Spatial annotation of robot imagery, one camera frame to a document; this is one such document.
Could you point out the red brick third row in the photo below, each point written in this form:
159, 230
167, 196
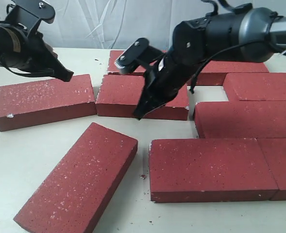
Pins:
241, 119

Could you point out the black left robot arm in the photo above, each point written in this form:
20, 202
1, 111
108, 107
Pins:
6, 45

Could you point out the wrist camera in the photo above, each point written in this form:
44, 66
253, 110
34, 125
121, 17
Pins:
30, 13
140, 53

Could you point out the red brick second row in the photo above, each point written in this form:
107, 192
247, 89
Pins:
118, 96

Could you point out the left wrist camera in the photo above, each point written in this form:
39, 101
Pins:
30, 13

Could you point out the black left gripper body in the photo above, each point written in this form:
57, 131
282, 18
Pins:
32, 56

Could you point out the red brick front row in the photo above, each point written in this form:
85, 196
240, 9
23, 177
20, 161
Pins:
209, 170

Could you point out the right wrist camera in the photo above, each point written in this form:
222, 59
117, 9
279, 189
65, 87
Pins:
140, 53

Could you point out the white backdrop curtain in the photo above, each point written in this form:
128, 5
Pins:
115, 24

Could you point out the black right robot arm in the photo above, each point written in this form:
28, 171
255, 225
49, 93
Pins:
253, 36

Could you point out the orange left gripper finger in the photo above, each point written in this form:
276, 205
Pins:
61, 73

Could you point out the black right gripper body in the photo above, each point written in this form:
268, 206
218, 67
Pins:
166, 78

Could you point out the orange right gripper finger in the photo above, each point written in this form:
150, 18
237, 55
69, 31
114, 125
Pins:
147, 103

